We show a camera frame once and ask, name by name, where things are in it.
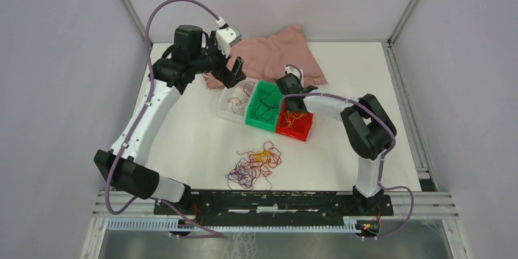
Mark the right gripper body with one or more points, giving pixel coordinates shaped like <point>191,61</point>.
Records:
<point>289,107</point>

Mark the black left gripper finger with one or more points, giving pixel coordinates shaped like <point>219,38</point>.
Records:
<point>237,74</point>
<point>229,79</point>

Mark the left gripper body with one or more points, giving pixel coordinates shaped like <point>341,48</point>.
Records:
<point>215,62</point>

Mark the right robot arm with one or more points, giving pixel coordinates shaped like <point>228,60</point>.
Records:
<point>371,133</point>

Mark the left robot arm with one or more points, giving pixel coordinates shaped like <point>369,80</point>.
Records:
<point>193,52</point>

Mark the translucent white bin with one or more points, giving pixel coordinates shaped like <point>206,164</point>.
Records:
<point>233,103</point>

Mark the pink cloth shorts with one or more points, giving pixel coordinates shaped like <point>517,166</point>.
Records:
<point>265,58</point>

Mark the green plastic bin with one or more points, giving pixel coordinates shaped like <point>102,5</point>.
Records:
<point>264,108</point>

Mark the red plastic bin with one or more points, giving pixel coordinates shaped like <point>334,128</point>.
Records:
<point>296,125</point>

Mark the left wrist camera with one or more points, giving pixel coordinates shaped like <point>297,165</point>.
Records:
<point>226,37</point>

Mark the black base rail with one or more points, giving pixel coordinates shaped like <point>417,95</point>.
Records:
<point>232,208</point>

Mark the white cable duct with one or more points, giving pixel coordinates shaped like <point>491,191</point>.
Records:
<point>178,225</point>

